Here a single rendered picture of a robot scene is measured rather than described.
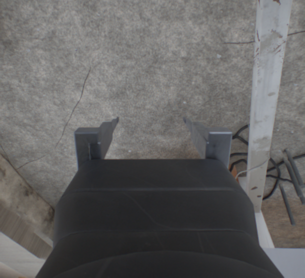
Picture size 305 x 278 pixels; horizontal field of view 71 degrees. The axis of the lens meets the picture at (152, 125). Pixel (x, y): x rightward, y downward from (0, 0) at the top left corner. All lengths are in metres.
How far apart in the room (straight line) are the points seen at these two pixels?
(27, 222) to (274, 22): 1.91
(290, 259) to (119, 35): 0.85
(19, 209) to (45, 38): 1.26
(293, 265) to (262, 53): 0.51
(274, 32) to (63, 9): 0.72
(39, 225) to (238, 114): 1.67
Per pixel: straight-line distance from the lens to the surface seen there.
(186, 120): 0.16
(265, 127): 0.87
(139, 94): 1.02
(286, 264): 0.59
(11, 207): 1.86
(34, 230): 2.06
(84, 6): 0.93
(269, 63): 0.72
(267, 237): 1.30
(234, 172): 1.33
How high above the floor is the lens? 0.85
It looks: 49 degrees down
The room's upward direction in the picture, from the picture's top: 172 degrees counter-clockwise
